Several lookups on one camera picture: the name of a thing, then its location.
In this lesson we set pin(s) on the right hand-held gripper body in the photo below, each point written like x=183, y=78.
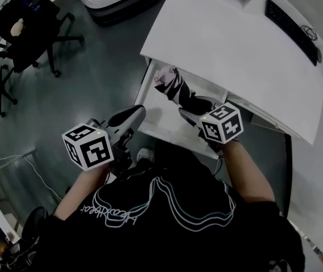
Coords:
x=221, y=123

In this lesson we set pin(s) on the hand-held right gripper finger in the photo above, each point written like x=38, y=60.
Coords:
x=191, y=118

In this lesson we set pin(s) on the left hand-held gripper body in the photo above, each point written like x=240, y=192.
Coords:
x=95, y=152

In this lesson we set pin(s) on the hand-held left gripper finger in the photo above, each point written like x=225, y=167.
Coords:
x=126, y=117

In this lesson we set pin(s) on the white locker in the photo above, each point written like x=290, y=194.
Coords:
x=161, y=116

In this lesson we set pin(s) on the black and pink umbrella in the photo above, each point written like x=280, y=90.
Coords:
x=177, y=88

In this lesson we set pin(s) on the person's right forearm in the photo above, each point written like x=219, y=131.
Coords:
x=248, y=171

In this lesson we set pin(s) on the person's left forearm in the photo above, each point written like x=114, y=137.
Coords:
x=76, y=193

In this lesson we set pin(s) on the white shoe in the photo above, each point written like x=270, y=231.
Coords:
x=145, y=153

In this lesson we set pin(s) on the black swivel chair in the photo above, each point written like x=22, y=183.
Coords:
x=29, y=231

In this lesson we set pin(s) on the black printed t-shirt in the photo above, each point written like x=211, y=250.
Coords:
x=161, y=231

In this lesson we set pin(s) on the black keyboard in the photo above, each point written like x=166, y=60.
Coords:
x=292, y=30

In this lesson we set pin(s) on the black computer mouse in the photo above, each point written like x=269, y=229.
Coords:
x=319, y=56

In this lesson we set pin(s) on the beige object on chair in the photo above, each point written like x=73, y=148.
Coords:
x=17, y=28

